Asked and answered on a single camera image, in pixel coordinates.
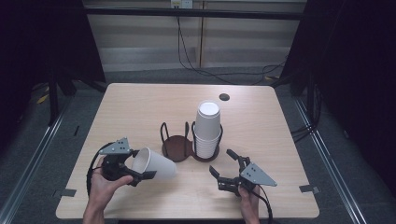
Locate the left hand-held gripper cable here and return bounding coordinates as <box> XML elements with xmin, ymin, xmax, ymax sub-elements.
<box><xmin>86</xmin><ymin>141</ymin><xmax>116</xmax><ymax>197</ymax></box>

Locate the stack of white paper cups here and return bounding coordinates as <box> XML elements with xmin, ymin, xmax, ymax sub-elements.
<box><xmin>192</xmin><ymin>99</ymin><xmax>224</xmax><ymax>161</ymax></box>

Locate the dark wire double cup holder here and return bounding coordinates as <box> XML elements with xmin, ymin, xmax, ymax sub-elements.
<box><xmin>160</xmin><ymin>120</ymin><xmax>224</xmax><ymax>163</ymax></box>

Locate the single white paper cup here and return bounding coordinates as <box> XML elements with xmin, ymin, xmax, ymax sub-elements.
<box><xmin>131</xmin><ymin>147</ymin><xmax>178</xmax><ymax>181</ymax></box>

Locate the yellow floor tape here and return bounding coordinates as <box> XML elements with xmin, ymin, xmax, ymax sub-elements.
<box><xmin>36</xmin><ymin>92</ymin><xmax>50</xmax><ymax>105</ymax></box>

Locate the black metal stand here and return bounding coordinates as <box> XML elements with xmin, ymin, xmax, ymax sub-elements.
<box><xmin>46</xmin><ymin>71</ymin><xmax>61</xmax><ymax>127</ymax></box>

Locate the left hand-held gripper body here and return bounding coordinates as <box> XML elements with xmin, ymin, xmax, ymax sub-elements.
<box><xmin>99</xmin><ymin>136</ymin><xmax>140</xmax><ymax>188</ymax></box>

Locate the black wall socket cable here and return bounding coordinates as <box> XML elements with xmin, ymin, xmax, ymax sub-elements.
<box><xmin>176</xmin><ymin>8</ymin><xmax>238</xmax><ymax>86</ymax></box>

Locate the person's right hand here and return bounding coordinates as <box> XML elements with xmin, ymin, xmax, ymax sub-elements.
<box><xmin>237</xmin><ymin>185</ymin><xmax>262</xmax><ymax>224</ymax></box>

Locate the person's left hand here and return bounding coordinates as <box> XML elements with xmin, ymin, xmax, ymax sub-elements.
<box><xmin>88</xmin><ymin>156</ymin><xmax>134</xmax><ymax>213</ymax></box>

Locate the black cable bundle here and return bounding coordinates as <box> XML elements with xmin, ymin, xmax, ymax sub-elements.
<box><xmin>290</xmin><ymin>83</ymin><xmax>322</xmax><ymax>144</ymax></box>

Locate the hand-held gripper cable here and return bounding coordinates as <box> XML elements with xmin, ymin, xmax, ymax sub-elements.
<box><xmin>86</xmin><ymin>141</ymin><xmax>116</xmax><ymax>197</ymax></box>
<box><xmin>253</xmin><ymin>185</ymin><xmax>275</xmax><ymax>224</ymax></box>

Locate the black curtain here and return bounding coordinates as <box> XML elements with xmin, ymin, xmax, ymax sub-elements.
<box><xmin>0</xmin><ymin>0</ymin><xmax>107</xmax><ymax>153</ymax></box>
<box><xmin>270</xmin><ymin>0</ymin><xmax>396</xmax><ymax>190</ymax></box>

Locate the white wall socket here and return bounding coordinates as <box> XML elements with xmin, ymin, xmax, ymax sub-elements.
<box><xmin>170</xmin><ymin>0</ymin><xmax>194</xmax><ymax>9</ymax></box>

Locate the metal floor rail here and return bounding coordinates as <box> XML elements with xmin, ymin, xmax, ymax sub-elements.
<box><xmin>293</xmin><ymin>97</ymin><xmax>369</xmax><ymax>224</ymax></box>
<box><xmin>0</xmin><ymin>102</ymin><xmax>71</xmax><ymax>224</ymax></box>

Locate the right hand-held gripper cable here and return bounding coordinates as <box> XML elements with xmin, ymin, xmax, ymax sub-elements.
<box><xmin>253</xmin><ymin>185</ymin><xmax>275</xmax><ymax>224</ymax></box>

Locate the grey tape strip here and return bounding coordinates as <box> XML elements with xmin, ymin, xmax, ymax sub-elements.
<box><xmin>299</xmin><ymin>184</ymin><xmax>320</xmax><ymax>194</ymax></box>
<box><xmin>52</xmin><ymin>188</ymin><xmax>78</xmax><ymax>198</ymax></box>

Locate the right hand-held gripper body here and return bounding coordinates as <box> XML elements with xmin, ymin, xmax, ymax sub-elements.
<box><xmin>217</xmin><ymin>155</ymin><xmax>278</xmax><ymax>198</ymax></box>

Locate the black floor cable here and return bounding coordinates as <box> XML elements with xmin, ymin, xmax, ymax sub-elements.
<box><xmin>248</xmin><ymin>60</ymin><xmax>288</xmax><ymax>86</ymax></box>

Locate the black horizontal bar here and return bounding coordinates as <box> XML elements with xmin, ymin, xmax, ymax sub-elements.
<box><xmin>83</xmin><ymin>7</ymin><xmax>304</xmax><ymax>21</ymax></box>

